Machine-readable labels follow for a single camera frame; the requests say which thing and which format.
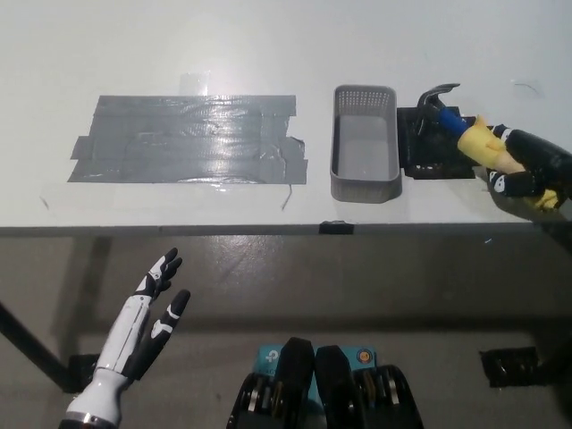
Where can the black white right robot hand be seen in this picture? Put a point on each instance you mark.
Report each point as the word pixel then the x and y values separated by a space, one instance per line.
pixel 540 156

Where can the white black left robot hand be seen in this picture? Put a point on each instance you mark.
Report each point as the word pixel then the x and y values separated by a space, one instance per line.
pixel 138 326

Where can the blue hammer with yellow wrap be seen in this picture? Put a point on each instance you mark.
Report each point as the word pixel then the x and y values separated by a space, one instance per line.
pixel 473 143

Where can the black table leg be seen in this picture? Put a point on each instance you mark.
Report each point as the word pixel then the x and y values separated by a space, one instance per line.
pixel 31 346

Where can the grey plastic basket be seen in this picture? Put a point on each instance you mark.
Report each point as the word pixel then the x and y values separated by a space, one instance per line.
pixel 364 156

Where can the grey duct tape patch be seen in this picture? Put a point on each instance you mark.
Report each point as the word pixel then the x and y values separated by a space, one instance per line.
pixel 179 143

